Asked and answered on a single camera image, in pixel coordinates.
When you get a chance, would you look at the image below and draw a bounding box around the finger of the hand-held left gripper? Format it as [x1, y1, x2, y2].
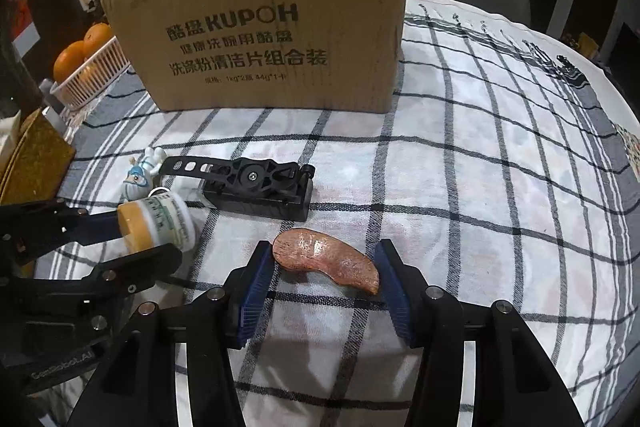
[0, 199, 124, 264]
[95, 242, 184, 304]

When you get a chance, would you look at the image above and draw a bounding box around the small astronaut figurine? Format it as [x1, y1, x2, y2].
[120, 147, 166, 203]

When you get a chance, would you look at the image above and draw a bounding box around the white plastic fruit basket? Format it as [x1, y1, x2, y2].
[50, 37, 132, 112]

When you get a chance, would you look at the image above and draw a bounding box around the woven wicker tissue box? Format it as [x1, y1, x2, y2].
[0, 107, 77, 208]

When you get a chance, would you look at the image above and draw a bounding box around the black plastic mount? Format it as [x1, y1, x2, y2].
[159, 155, 316, 222]

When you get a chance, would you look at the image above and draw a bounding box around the grey white plaid cloth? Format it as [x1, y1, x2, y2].
[50, 0, 640, 427]

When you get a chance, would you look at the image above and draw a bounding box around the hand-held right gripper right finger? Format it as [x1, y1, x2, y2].
[375, 239, 581, 427]

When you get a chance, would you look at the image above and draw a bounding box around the orange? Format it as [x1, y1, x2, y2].
[54, 41, 86, 84]
[82, 23, 115, 58]

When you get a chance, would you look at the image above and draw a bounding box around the white jar with tan lid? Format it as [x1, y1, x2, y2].
[117, 194, 197, 256]

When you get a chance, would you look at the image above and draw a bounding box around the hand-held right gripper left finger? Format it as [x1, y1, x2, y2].
[67, 241, 275, 427]

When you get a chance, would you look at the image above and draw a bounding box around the brown cardboard box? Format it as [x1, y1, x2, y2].
[100, 0, 414, 114]

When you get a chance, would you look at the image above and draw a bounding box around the patterned floral placemat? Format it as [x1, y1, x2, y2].
[612, 122, 640, 180]

